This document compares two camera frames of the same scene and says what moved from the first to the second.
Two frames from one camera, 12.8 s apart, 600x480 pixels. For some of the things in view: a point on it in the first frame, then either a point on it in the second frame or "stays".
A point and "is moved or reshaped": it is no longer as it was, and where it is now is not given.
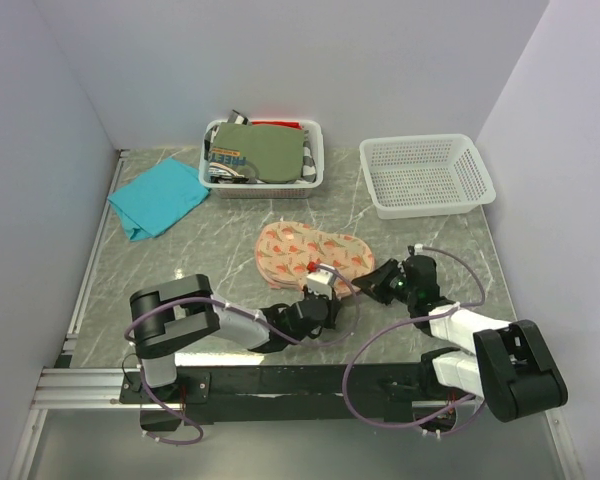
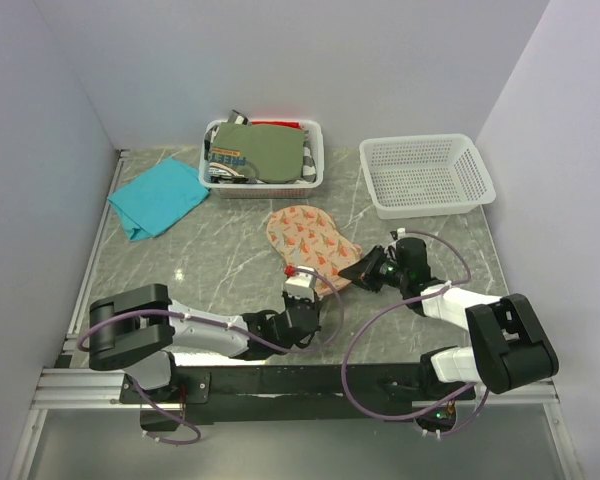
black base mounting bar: (257, 393) stays
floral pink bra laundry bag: (286, 249) is moved or reshaped
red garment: (292, 124) stays
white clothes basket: (297, 190) stays
